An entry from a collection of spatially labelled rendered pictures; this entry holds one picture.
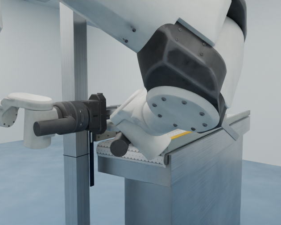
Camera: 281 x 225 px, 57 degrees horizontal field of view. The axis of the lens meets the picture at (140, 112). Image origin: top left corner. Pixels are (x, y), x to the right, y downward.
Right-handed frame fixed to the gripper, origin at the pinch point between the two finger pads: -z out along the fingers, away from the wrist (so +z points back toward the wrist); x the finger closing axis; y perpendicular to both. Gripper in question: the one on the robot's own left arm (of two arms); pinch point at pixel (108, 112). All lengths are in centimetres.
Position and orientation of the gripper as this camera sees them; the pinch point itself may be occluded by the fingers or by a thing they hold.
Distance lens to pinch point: 82.2
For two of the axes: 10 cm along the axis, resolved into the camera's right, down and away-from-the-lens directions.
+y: 7.6, 0.6, -6.5
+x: 0.1, 9.9, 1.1
